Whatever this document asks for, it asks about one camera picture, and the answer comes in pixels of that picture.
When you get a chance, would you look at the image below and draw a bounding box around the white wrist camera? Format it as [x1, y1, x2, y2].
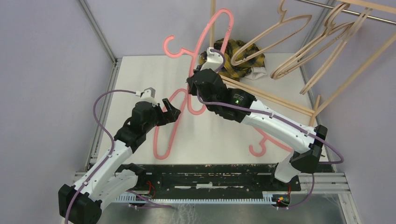
[201, 47, 226, 72]
[135, 87, 157, 105]

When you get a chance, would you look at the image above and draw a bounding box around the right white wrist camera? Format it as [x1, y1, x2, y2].
[201, 47, 226, 72]

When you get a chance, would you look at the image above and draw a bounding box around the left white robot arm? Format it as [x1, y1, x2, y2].
[58, 98, 181, 224]

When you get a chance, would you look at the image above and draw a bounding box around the metal rack rod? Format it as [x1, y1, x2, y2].
[295, 0, 396, 26]

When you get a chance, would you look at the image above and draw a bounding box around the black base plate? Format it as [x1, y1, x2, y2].
[106, 163, 302, 200]

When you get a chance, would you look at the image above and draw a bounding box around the pink hanger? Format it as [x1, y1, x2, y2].
[153, 88, 187, 160]
[248, 128, 293, 157]
[163, 8, 235, 116]

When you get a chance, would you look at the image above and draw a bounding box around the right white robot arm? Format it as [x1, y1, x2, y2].
[186, 69, 328, 190]

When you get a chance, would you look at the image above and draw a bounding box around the white cloth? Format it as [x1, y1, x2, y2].
[245, 67, 267, 80]

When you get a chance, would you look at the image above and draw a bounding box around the yellow plaid shirt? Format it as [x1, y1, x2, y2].
[198, 38, 266, 82]

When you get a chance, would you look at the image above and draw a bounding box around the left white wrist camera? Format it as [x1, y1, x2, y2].
[135, 87, 157, 105]

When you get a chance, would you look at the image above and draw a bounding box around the wooden clothes rack frame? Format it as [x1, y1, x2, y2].
[222, 0, 396, 125]

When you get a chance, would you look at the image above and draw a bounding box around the white slotted cable duct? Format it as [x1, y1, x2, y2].
[113, 193, 276, 205]

